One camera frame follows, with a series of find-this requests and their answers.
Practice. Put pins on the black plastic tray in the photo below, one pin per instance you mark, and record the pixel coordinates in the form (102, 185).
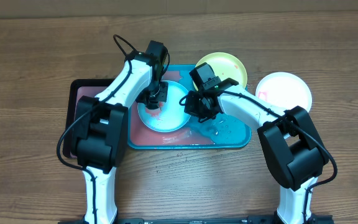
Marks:
(70, 102)

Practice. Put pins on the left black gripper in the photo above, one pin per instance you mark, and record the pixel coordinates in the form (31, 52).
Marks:
(163, 97)

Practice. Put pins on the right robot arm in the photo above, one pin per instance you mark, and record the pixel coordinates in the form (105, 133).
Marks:
(292, 148)

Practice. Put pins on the green and orange sponge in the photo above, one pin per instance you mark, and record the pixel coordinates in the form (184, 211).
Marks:
(155, 113)

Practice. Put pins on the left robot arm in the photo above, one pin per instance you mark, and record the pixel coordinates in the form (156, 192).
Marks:
(141, 70)

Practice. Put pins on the light blue plate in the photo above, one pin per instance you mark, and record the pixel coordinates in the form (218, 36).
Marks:
(173, 116)

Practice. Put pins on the teal plastic tray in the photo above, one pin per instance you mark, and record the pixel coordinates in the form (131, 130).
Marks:
(224, 131)

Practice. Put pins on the yellow-green plate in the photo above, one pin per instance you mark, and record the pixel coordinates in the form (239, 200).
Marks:
(225, 66)

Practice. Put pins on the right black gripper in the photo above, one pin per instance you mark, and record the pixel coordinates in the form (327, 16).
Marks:
(197, 110)

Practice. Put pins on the white plate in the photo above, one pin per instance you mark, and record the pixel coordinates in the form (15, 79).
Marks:
(284, 90)

